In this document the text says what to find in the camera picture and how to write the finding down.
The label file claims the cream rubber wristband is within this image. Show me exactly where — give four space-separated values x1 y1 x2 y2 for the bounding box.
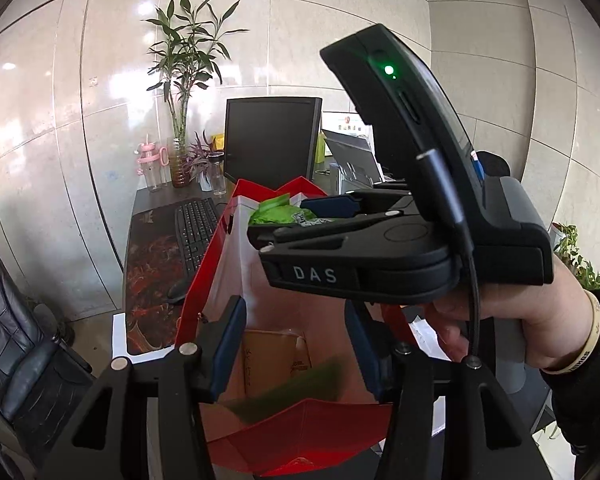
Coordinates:
542 290 600 376

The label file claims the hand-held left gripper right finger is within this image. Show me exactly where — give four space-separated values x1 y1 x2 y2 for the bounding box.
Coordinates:
344 302 553 480

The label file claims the light green packet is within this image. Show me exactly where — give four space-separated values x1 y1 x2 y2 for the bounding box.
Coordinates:
249 195 321 228

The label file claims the black usb cable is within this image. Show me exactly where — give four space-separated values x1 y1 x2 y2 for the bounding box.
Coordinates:
415 149 482 361

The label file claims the white desk card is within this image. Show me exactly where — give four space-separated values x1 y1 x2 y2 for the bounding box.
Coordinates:
325 111 371 137

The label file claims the black keyboard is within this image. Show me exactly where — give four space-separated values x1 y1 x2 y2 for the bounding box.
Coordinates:
174 198 222 281

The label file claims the bamboo print paper cup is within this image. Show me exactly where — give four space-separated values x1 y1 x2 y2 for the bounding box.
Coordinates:
242 329 313 401

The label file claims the pink water bottle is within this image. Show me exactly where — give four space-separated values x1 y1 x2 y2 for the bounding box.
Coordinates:
135 135 170 192

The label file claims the white paper sheet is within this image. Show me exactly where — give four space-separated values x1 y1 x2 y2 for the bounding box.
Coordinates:
111 310 181 367

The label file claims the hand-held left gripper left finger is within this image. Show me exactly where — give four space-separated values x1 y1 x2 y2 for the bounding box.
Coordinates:
42 295 248 480

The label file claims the lucky bamboo in glass vase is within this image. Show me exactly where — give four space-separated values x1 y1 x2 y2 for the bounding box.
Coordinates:
142 0 251 188

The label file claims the black leather office chair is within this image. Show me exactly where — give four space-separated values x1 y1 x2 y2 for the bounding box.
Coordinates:
0 220 96 480

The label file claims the person's right forearm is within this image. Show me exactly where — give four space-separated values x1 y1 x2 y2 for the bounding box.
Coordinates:
540 287 600 480

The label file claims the black computer monitor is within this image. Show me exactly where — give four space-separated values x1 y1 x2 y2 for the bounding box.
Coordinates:
222 96 323 186

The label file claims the person's right hand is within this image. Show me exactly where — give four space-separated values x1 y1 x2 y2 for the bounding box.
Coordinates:
424 255 598 376

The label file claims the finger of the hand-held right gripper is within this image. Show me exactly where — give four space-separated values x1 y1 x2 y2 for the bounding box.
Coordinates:
300 189 416 221
246 212 381 252

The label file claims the red patterned desk mat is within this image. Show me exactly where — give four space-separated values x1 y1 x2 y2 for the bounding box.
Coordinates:
124 199 231 356

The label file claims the black computer mouse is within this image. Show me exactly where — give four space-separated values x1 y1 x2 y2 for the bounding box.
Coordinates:
166 277 193 305

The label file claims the white desktop printer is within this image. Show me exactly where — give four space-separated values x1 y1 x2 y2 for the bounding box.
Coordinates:
322 130 411 191

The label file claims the purple plant in glass bottle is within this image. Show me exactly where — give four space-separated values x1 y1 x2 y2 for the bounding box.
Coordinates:
187 131 228 196

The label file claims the red gift bag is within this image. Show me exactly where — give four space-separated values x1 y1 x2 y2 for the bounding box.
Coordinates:
172 176 433 478

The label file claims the black armrest chair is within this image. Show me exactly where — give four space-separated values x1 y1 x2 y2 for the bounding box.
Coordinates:
472 150 511 181

